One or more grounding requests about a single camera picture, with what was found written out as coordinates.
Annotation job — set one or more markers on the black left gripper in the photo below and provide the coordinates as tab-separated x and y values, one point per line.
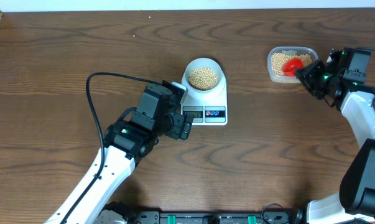
180	126

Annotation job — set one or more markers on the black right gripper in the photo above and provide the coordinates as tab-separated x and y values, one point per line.
306	76

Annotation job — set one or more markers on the red plastic measuring scoop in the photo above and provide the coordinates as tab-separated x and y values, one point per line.
291	66

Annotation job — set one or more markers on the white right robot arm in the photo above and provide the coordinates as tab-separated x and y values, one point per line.
342	77

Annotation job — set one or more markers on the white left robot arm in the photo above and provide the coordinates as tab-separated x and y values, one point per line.
125	143

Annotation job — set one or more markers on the white digital kitchen scale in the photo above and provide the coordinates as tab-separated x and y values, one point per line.
208	108

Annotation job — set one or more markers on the soybeans in grey bowl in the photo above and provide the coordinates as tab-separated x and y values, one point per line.
203	78

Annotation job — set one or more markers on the grey plastic bowl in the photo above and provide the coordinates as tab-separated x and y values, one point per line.
203	62

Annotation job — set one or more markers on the clear plastic container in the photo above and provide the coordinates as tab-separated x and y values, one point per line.
288	50

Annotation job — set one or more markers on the pile of soybeans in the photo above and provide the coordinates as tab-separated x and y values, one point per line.
280	58

